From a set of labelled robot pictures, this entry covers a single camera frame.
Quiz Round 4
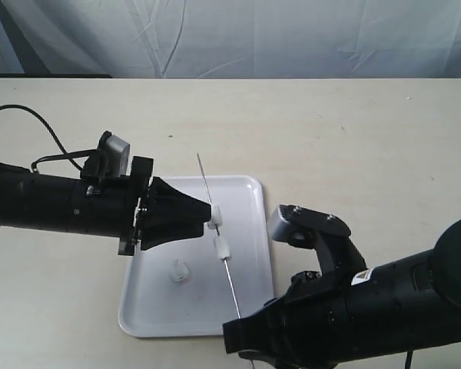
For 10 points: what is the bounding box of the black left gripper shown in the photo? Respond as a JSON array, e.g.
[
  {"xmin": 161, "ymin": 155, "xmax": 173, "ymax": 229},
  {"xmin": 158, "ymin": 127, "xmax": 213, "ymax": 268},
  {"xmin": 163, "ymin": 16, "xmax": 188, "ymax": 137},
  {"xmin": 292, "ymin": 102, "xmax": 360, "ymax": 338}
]
[{"xmin": 71, "ymin": 155, "xmax": 211, "ymax": 256}]

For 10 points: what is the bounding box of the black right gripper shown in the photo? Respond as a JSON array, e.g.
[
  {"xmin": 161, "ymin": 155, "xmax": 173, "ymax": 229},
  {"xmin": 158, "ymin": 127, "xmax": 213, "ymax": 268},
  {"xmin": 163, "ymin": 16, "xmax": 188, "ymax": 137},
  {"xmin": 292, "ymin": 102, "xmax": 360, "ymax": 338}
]
[{"xmin": 223, "ymin": 231, "xmax": 366, "ymax": 368}]

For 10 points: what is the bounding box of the white marshmallow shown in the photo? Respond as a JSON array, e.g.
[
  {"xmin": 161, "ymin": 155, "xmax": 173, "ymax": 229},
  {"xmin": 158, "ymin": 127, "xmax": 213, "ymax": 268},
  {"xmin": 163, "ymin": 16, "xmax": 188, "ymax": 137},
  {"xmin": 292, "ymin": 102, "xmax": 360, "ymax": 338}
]
[
  {"xmin": 170, "ymin": 259, "xmax": 190, "ymax": 283},
  {"xmin": 207, "ymin": 204, "xmax": 223, "ymax": 230},
  {"xmin": 214, "ymin": 235, "xmax": 231, "ymax": 261}
]

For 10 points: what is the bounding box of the thin metal skewer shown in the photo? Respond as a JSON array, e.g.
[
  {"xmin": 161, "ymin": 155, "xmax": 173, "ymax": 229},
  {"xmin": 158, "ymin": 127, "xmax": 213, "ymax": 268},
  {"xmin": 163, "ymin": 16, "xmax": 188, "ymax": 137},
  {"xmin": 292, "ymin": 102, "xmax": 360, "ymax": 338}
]
[{"xmin": 195, "ymin": 152, "xmax": 257, "ymax": 369}]

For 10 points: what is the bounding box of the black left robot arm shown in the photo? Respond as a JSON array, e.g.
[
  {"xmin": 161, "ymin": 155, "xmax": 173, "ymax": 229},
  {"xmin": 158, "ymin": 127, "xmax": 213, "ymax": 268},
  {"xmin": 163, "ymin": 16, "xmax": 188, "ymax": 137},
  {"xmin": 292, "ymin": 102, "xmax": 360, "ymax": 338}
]
[{"xmin": 0, "ymin": 157, "xmax": 211, "ymax": 256}]

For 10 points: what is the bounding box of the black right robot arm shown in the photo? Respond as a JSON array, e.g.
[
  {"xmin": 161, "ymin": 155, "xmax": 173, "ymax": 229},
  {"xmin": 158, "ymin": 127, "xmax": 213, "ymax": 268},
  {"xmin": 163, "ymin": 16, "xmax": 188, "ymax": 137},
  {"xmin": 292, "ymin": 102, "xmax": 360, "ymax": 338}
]
[{"xmin": 223, "ymin": 205, "xmax": 461, "ymax": 368}]

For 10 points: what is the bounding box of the white plastic tray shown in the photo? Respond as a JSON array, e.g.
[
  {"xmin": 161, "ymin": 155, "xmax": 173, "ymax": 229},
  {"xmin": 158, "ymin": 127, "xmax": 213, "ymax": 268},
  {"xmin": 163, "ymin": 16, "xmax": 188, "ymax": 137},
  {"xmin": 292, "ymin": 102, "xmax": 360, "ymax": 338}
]
[{"xmin": 118, "ymin": 175, "xmax": 274, "ymax": 338}]

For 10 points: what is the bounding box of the white backdrop cloth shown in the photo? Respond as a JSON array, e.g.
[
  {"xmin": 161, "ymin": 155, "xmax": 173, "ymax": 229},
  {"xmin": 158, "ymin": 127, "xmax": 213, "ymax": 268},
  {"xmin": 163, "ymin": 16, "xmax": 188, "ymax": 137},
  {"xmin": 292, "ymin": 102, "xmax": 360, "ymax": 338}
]
[{"xmin": 0, "ymin": 1, "xmax": 461, "ymax": 79}]

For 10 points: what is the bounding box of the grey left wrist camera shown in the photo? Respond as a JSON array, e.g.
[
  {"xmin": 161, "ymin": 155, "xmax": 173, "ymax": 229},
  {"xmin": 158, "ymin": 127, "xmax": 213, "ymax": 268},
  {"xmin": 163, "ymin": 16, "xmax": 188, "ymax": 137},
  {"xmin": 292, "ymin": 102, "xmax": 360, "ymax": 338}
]
[{"xmin": 81, "ymin": 131, "xmax": 131, "ymax": 182}]

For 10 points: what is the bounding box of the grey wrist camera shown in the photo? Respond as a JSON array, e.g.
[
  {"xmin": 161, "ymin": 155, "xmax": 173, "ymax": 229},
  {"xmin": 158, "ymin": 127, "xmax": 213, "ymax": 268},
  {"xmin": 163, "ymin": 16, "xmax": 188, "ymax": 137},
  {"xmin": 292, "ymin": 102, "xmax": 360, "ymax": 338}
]
[
  {"xmin": 81, "ymin": 131, "xmax": 131, "ymax": 182},
  {"xmin": 267, "ymin": 204, "xmax": 351, "ymax": 249}
]

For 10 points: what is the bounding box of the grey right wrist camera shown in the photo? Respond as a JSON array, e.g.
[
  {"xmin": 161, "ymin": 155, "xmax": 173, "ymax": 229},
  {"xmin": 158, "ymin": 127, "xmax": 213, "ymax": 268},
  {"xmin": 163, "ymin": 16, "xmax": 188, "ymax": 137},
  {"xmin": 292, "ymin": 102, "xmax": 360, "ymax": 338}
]
[{"xmin": 267, "ymin": 204, "xmax": 351, "ymax": 249}]

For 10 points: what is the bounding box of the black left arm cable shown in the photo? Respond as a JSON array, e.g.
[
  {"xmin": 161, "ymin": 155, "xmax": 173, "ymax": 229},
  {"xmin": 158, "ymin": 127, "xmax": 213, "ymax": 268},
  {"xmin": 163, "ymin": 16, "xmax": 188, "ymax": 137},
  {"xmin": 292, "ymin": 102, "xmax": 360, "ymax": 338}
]
[{"xmin": 0, "ymin": 105, "xmax": 97, "ymax": 173}]

